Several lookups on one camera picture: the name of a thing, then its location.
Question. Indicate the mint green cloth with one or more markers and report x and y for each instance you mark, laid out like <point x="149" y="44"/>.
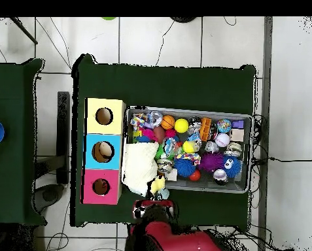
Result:
<point x="165" y="193"/>

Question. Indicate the yellow plush toy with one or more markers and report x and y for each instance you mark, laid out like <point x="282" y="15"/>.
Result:
<point x="157" y="184"/>

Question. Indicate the cream yellow cloth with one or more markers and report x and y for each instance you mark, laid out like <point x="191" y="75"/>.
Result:
<point x="140" y="167"/>

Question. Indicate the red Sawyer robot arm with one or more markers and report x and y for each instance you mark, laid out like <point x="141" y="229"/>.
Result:
<point x="176" y="238"/>

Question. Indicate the wooden box with three holes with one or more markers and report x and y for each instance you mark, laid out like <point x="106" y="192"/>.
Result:
<point x="104" y="136"/>

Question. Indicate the clear mesh bin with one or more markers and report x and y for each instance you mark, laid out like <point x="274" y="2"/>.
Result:
<point x="218" y="112"/>

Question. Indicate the small red ball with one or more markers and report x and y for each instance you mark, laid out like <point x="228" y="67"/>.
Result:
<point x="195" y="175"/>

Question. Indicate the plain blue spiky ball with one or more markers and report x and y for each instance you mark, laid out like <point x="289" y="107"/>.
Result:
<point x="184" y="167"/>

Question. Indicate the purple spiky ball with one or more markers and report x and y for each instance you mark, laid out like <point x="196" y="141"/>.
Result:
<point x="210" y="162"/>

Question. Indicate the brown toy football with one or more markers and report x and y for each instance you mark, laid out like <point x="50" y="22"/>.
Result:
<point x="159" y="134"/>

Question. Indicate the blue spiky ball with eyes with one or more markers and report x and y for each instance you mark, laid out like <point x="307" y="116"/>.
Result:
<point x="231" y="166"/>

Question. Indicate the yellow ball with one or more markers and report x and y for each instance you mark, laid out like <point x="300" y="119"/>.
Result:
<point x="181" y="125"/>

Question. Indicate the bright orange mini basketball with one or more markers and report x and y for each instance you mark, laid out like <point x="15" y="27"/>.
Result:
<point x="167" y="122"/>

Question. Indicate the orange plastic toy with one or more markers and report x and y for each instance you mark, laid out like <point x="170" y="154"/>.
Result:
<point x="206" y="129"/>

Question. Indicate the white baseball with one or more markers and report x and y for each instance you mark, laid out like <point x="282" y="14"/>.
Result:
<point x="223" y="139"/>

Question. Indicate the colourful speckled ball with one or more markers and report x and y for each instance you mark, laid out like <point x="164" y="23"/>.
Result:
<point x="225" y="125"/>

